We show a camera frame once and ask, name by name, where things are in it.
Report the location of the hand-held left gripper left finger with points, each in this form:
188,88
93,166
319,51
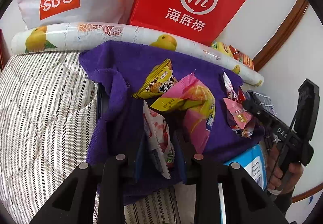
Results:
140,161

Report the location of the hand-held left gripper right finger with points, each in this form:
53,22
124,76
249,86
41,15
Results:
178,156

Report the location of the long white pink snack packet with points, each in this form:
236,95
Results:
157,135

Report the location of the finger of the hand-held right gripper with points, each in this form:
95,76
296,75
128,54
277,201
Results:
260,111

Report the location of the brown wooden door frame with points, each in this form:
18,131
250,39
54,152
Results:
282,34

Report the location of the purple towel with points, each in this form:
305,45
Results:
113,125

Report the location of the white red snack packet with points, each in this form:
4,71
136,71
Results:
227,84

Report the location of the yellow chip bag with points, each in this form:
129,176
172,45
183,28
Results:
222,48

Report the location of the person's right hand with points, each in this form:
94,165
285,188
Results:
295,173

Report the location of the orange chip bag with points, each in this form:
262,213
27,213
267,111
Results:
243,60

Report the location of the large pink yellow snack packet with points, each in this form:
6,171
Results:
196,125

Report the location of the lemon print paper roll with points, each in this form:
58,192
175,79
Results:
101,31

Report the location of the person's right forearm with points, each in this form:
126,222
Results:
287,207

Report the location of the blue tissue box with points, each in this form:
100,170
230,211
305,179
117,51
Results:
252,163

